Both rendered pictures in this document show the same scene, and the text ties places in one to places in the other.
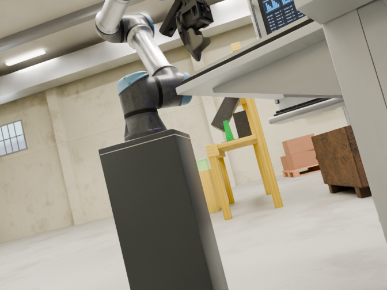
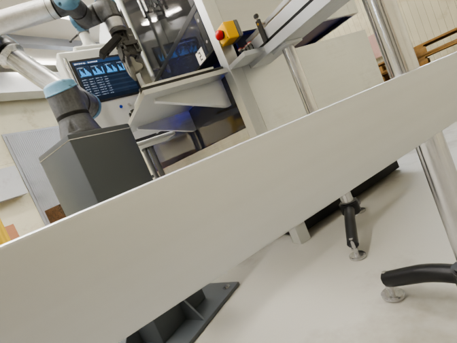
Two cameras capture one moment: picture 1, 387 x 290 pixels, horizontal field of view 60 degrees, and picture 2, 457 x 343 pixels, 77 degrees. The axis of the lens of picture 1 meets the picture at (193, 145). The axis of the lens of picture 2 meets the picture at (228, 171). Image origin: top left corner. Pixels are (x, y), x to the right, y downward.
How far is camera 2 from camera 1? 0.97 m
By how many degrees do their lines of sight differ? 64
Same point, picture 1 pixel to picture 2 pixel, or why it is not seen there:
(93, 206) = not seen: outside the picture
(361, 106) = (249, 105)
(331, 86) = (222, 101)
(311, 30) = (224, 71)
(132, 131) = (84, 126)
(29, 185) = not seen: outside the picture
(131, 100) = (75, 101)
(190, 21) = (132, 52)
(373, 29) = (248, 75)
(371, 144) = (255, 120)
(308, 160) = not seen: hidden behind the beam
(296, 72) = (206, 93)
